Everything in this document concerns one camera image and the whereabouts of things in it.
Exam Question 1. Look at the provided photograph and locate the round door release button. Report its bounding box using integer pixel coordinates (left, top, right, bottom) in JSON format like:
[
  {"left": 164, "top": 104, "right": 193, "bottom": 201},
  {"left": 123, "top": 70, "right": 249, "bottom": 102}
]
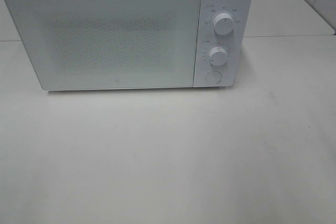
[{"left": 206, "top": 71, "right": 222, "bottom": 86}]

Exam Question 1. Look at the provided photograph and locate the white microwave door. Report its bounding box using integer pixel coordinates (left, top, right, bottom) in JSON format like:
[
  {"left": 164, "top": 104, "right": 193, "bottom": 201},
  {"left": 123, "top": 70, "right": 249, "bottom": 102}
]
[{"left": 5, "top": 0, "right": 199, "bottom": 91}]

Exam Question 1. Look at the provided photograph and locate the upper white power knob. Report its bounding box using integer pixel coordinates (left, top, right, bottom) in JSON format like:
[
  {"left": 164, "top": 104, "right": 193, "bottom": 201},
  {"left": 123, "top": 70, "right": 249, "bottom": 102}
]
[{"left": 213, "top": 12, "right": 235, "bottom": 36}]

